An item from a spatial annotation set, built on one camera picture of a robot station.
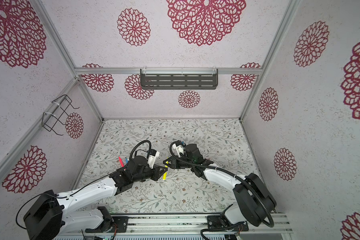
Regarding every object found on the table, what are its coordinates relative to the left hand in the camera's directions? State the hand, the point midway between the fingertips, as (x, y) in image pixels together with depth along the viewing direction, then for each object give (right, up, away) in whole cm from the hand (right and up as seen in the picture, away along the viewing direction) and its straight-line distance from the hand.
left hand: (166, 171), depth 79 cm
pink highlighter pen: (-31, +1, +18) cm, 36 cm away
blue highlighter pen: (-27, +3, +18) cm, 33 cm away
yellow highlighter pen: (-1, -2, -1) cm, 2 cm away
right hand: (-1, +6, 0) cm, 6 cm away
